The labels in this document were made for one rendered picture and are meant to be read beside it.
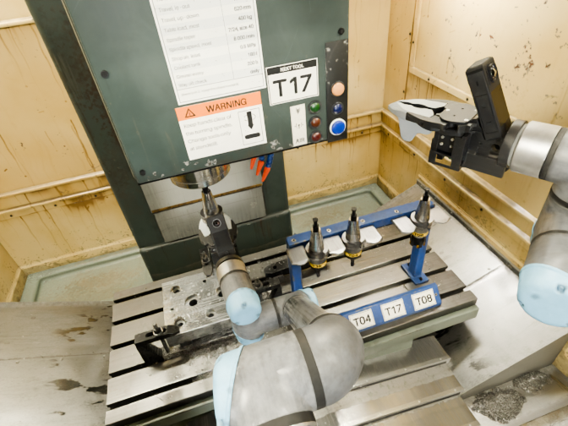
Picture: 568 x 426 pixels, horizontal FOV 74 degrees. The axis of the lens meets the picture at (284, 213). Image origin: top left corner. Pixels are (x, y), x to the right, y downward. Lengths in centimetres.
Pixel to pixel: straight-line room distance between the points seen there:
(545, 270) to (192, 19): 61
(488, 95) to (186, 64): 46
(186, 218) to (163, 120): 95
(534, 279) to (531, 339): 98
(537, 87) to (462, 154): 75
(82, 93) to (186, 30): 80
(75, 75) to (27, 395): 109
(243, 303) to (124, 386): 59
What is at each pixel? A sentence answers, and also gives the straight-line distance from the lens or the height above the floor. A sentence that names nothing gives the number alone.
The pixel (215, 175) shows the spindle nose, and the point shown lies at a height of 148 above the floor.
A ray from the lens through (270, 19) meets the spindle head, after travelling 70.
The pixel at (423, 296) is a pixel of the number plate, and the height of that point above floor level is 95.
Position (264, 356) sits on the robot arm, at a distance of 56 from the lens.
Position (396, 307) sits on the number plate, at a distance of 129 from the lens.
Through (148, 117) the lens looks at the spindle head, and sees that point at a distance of 72.
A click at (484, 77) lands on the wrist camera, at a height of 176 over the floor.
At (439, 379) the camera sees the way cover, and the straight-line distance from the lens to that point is 145.
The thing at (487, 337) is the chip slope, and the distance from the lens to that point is 153.
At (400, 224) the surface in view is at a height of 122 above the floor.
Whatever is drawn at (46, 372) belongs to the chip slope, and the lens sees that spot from 173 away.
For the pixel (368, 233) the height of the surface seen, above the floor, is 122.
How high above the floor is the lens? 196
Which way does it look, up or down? 39 degrees down
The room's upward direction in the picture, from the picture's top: 7 degrees counter-clockwise
